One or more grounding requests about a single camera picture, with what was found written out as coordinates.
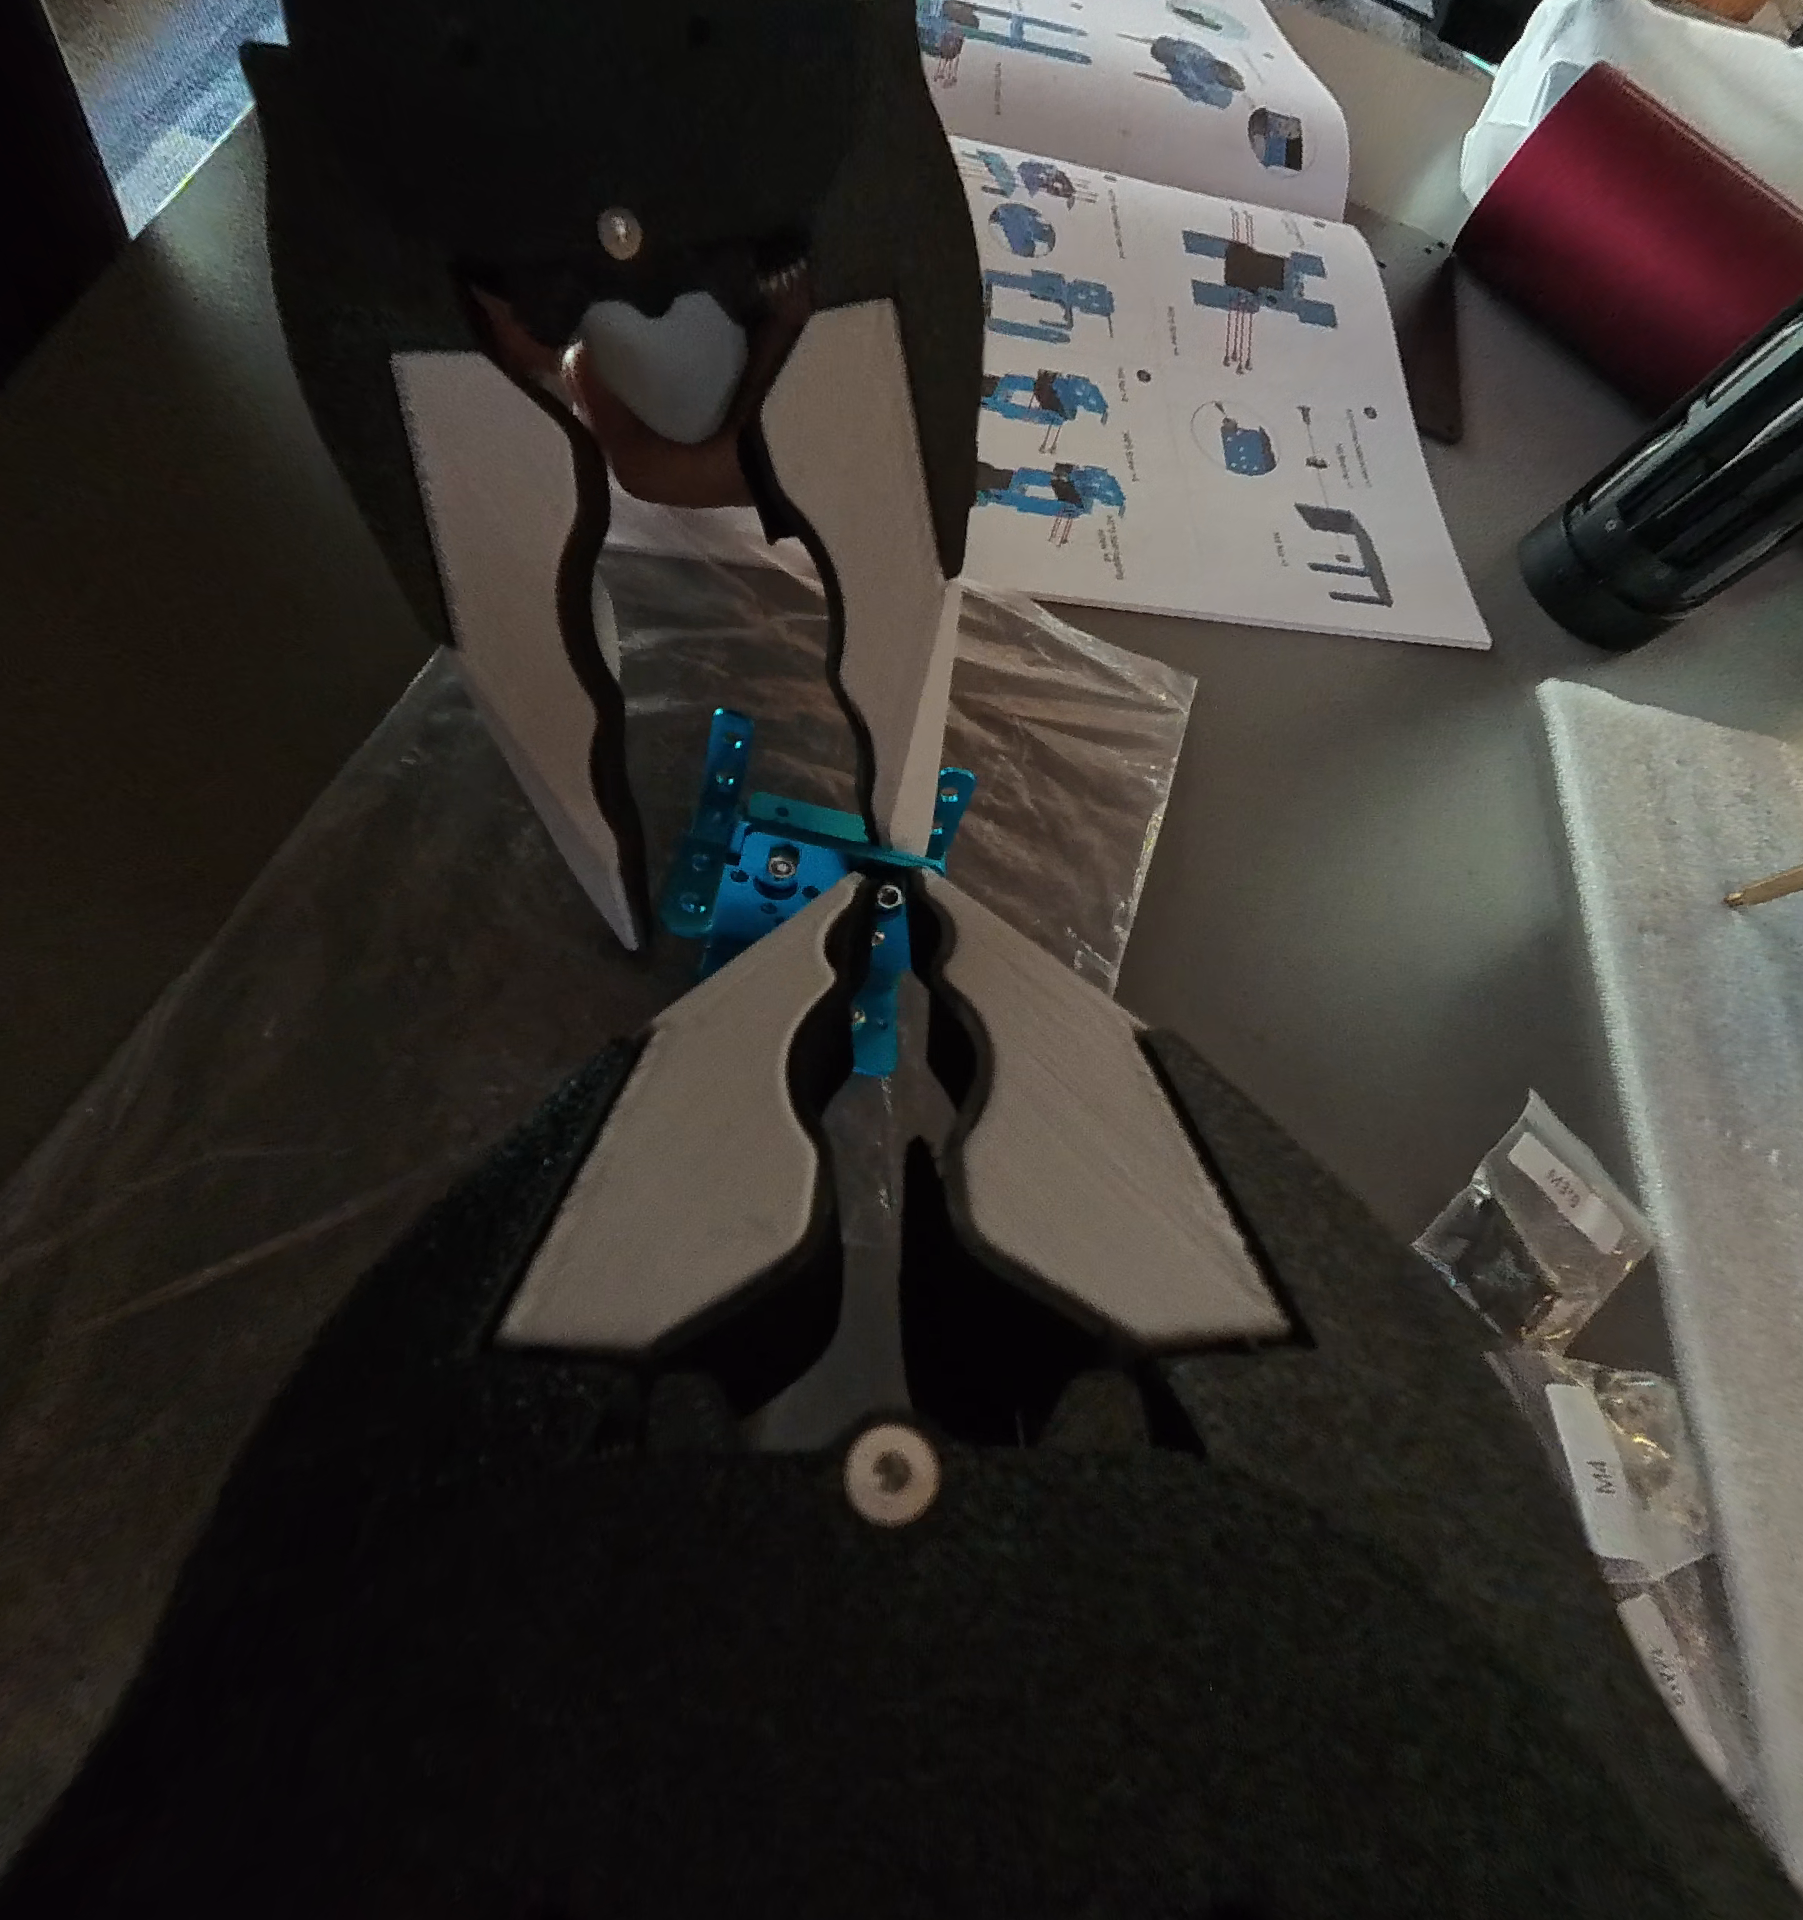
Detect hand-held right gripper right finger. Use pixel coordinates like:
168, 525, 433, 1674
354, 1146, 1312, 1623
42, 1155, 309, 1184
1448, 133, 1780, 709
916, 877, 1309, 1348

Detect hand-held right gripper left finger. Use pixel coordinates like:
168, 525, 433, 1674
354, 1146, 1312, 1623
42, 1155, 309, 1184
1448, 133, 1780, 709
496, 874, 877, 1359

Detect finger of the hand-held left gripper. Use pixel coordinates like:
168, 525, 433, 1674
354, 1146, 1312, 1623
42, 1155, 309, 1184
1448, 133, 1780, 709
740, 296, 966, 860
392, 348, 655, 953

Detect blue metal bracket assembly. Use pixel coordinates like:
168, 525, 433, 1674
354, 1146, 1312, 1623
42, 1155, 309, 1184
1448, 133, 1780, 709
661, 704, 978, 1082

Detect person's left hand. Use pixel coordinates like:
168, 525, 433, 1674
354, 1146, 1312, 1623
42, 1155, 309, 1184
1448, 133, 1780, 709
561, 342, 764, 510

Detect clear plastic bag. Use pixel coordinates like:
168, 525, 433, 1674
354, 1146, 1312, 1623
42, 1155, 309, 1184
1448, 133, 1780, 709
0, 545, 1201, 1501

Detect pile of small screw bags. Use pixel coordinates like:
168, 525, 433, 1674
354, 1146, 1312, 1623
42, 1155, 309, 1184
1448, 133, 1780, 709
1410, 1092, 1767, 1832

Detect open instruction manual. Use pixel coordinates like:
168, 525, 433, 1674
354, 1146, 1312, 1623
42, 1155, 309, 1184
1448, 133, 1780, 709
916, 0, 1491, 650

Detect black metal plate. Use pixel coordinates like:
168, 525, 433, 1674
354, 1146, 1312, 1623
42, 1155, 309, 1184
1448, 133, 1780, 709
1382, 201, 1474, 445

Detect white foam sheet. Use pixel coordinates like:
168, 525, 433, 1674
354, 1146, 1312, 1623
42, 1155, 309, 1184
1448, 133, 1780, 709
1533, 676, 1803, 1907

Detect dark red case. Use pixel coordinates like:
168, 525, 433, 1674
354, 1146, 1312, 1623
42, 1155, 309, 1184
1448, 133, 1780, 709
1459, 62, 1803, 412

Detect black tumbler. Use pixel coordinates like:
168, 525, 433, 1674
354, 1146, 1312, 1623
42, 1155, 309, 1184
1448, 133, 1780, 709
1516, 246, 1803, 654

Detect white plastic wrap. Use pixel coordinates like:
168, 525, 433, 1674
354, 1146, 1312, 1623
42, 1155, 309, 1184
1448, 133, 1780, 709
1459, 0, 1803, 227

